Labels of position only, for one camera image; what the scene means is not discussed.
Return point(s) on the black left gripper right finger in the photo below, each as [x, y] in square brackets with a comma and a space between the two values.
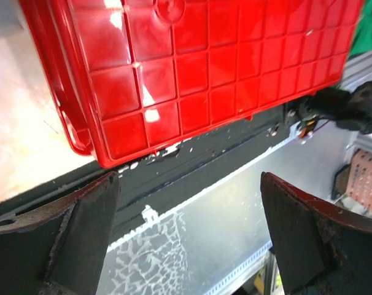
[320, 248]

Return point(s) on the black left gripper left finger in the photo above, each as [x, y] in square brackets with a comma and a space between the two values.
[59, 248]

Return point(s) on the red plastic crate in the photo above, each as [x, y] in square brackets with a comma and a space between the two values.
[129, 78]

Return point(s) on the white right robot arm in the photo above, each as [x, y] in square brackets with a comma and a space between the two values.
[348, 110]

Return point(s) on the green cloth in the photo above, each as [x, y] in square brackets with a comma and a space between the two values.
[362, 42]

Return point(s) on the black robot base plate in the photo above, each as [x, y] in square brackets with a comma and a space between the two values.
[170, 178]

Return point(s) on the aluminium rail frame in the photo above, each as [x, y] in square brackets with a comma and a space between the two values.
[357, 71]

